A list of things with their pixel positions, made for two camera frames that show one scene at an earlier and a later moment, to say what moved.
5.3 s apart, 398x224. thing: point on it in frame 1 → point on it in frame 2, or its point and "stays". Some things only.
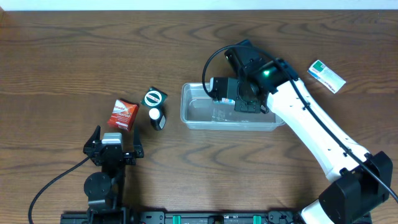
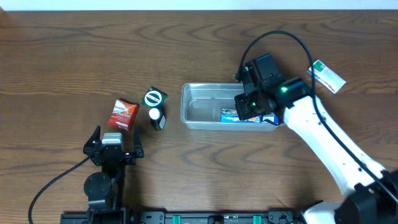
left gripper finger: (138, 150) stays
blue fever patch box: (225, 101) → (231, 116)
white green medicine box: (326, 77) stays
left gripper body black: (111, 167) stays
